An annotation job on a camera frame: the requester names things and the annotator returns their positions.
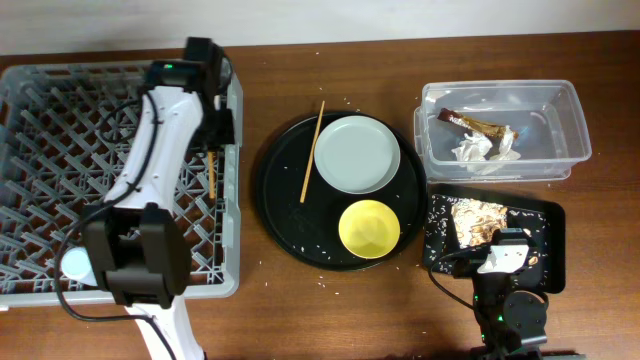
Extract yellow bowl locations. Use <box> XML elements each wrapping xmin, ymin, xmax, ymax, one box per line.
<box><xmin>338</xmin><ymin>200</ymin><xmax>401</xmax><ymax>259</ymax></box>

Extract grey round plate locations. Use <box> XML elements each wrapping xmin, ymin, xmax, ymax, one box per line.
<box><xmin>314</xmin><ymin>115</ymin><xmax>401</xmax><ymax>195</ymax></box>

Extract brown coffee sachet wrapper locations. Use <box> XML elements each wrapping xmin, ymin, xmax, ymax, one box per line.
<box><xmin>437</xmin><ymin>108</ymin><xmax>507</xmax><ymax>139</ymax></box>

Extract blue plastic cup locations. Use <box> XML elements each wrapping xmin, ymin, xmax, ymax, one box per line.
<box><xmin>60</xmin><ymin>247</ymin><xmax>97</xmax><ymax>287</ymax></box>

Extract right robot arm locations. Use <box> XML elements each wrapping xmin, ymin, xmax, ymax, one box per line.
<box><xmin>452</xmin><ymin>245</ymin><xmax>548</xmax><ymax>360</ymax></box>

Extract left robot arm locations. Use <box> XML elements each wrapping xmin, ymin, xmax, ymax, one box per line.
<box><xmin>54</xmin><ymin>57</ymin><xmax>243</xmax><ymax>359</ymax></box>

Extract clear plastic waste bin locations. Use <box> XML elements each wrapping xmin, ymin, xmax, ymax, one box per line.
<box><xmin>413</xmin><ymin>80</ymin><xmax>592</xmax><ymax>183</ymax></box>

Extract grey plastic dishwasher rack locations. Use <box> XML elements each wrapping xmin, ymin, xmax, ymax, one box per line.
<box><xmin>1</xmin><ymin>61</ymin><xmax>232</xmax><ymax>308</ymax></box>

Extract food scraps pile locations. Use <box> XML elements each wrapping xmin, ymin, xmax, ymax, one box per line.
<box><xmin>448</xmin><ymin>199</ymin><xmax>513</xmax><ymax>260</ymax></box>

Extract black rectangular tray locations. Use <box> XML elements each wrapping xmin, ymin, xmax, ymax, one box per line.
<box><xmin>422</xmin><ymin>184</ymin><xmax>566</xmax><ymax>294</ymax></box>

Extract crumpled white tissue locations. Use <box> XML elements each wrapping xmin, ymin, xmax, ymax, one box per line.
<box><xmin>451</xmin><ymin>126</ymin><xmax>521</xmax><ymax>175</ymax></box>

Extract round black tray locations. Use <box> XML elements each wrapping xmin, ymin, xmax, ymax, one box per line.
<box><xmin>253</xmin><ymin>115</ymin><xmax>428</xmax><ymax>271</ymax></box>

